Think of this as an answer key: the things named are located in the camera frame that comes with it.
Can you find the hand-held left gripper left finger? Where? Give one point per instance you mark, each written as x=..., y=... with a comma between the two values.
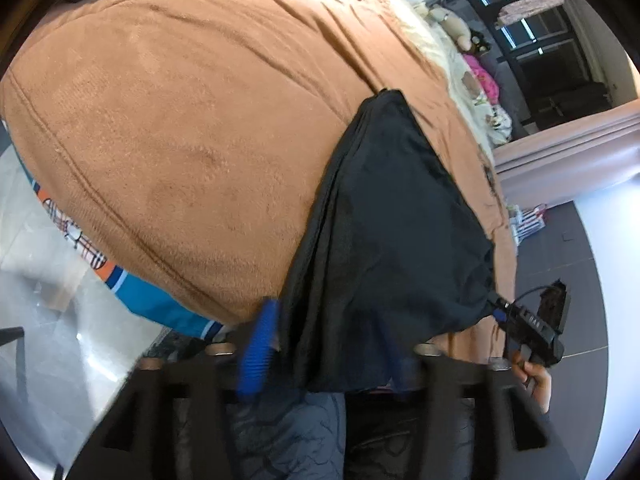
x=256, y=350

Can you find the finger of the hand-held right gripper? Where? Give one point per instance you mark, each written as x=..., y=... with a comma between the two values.
x=499, y=307

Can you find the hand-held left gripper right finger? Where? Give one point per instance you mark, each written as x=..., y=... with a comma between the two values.
x=442, y=377

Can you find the black pants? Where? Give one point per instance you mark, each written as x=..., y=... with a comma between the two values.
x=395, y=240

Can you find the person's right hand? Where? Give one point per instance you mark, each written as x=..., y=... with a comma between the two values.
x=537, y=382

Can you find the blue orange printed bedsheet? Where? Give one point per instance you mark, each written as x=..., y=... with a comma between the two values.
x=125, y=285

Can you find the white patterned cloth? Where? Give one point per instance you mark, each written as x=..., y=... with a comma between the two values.
x=497, y=122

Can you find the pink cloth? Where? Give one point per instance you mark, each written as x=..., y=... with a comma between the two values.
x=482, y=75

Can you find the brown fleece blanket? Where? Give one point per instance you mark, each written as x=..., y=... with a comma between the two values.
x=190, y=125

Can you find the cream fluffy blanket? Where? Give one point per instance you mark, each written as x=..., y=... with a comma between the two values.
x=450, y=70

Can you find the dark window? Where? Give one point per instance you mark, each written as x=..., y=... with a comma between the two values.
x=550, y=70

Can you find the beige teddy bear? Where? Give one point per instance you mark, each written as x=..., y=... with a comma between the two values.
x=450, y=22

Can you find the floral hanging cloth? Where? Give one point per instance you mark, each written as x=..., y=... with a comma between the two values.
x=532, y=7

